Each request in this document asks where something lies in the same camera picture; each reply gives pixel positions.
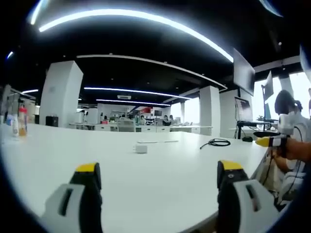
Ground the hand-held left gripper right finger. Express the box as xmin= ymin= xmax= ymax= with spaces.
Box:
xmin=216 ymin=159 xmax=280 ymax=233

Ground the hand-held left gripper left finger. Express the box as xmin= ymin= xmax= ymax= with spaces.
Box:
xmin=40 ymin=162 xmax=104 ymax=233

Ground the black Type-C cable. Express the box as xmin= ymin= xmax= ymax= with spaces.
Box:
xmin=199 ymin=138 xmax=231 ymax=150

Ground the white charger adapter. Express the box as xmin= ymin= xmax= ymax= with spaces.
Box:
xmin=133 ymin=144 xmax=148 ymax=154

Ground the white desk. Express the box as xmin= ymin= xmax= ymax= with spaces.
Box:
xmin=0 ymin=123 xmax=271 ymax=233

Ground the black oval stand base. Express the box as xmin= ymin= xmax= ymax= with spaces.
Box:
xmin=253 ymin=131 xmax=280 ymax=137

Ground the person in white shirt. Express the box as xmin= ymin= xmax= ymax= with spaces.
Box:
xmin=278 ymin=116 xmax=311 ymax=207

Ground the person's head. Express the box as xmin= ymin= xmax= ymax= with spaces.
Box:
xmin=274 ymin=89 xmax=304 ymax=117

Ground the laptop on stand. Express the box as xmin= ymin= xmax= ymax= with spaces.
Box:
xmin=234 ymin=96 xmax=259 ymax=140

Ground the small dark monitor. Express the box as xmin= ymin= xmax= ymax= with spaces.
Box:
xmin=263 ymin=70 xmax=275 ymax=100

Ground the large dark monitor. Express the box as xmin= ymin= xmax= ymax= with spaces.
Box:
xmin=233 ymin=48 xmax=256 ymax=97

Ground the black cabinet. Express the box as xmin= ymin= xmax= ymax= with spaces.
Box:
xmin=45 ymin=116 xmax=59 ymax=127

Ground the grey office chair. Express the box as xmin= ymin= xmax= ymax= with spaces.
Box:
xmin=117 ymin=120 xmax=136 ymax=133

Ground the orange bottle with red cap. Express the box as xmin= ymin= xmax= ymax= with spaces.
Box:
xmin=18 ymin=106 xmax=28 ymax=137

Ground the pale plastic bottle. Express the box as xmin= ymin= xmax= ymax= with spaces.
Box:
xmin=11 ymin=114 xmax=20 ymax=137

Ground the straight ceiling light strip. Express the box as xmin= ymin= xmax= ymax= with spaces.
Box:
xmin=83 ymin=86 xmax=190 ymax=100
xmin=95 ymin=99 xmax=171 ymax=107

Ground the long curved ceiling light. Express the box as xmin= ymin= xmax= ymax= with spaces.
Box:
xmin=38 ymin=8 xmax=234 ymax=64

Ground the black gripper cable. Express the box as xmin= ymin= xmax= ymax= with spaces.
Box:
xmin=290 ymin=125 xmax=306 ymax=198

